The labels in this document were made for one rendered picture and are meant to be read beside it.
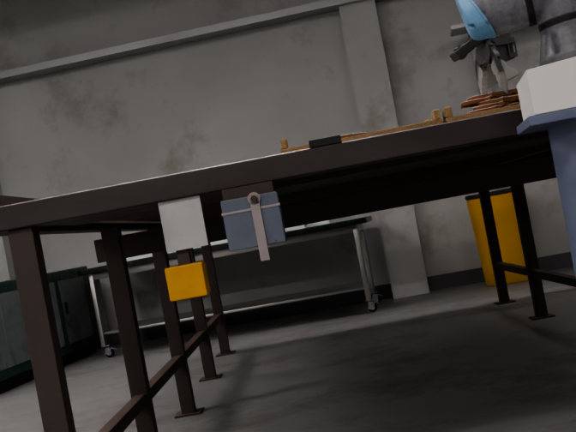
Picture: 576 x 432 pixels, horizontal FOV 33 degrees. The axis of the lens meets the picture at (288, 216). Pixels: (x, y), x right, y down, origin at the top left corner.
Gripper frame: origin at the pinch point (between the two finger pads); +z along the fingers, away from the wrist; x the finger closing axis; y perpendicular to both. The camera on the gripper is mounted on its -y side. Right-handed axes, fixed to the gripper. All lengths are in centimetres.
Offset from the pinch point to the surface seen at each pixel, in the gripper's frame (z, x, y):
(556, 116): 12, -58, -20
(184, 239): 22, 2, -86
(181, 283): 32, 0, -89
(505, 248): 71, 445, 237
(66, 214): 11, 8, -112
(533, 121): 12, -56, -24
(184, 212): 16, 1, -85
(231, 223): 20, -4, -76
